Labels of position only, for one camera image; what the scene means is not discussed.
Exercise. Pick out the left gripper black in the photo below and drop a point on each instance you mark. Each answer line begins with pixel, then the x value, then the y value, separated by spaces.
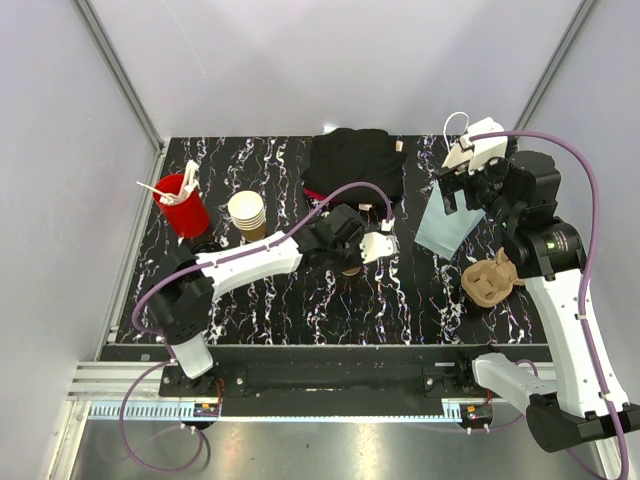
pixel 359 260

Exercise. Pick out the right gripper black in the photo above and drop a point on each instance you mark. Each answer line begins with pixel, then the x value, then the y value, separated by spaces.
pixel 458 178

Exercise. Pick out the single paper cup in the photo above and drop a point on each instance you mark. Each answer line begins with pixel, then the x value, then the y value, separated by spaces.
pixel 352 271

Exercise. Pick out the blue white paper bag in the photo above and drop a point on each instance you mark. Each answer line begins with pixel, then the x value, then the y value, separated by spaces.
pixel 445 223

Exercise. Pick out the stack of paper cups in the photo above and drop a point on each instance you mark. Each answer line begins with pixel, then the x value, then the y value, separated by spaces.
pixel 247 212

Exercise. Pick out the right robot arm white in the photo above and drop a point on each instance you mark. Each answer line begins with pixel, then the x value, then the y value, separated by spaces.
pixel 585 400

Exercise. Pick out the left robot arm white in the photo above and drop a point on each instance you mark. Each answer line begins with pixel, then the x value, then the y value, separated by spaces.
pixel 179 303

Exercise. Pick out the pink folded cloth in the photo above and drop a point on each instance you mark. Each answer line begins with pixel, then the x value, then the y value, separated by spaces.
pixel 315 197

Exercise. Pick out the black folded cloth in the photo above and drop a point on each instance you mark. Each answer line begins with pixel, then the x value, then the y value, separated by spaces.
pixel 347 155

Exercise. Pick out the brown cup carrier on table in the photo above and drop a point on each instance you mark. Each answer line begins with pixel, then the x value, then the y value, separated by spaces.
pixel 489 282

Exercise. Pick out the stack of black lids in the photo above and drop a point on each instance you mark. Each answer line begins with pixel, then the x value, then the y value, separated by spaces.
pixel 208 246

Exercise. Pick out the red cup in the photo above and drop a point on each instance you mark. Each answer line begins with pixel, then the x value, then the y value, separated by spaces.
pixel 187 219

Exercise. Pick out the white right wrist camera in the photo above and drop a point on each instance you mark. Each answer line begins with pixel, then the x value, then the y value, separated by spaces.
pixel 478 152

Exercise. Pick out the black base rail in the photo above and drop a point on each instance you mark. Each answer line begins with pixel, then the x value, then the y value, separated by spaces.
pixel 328 381

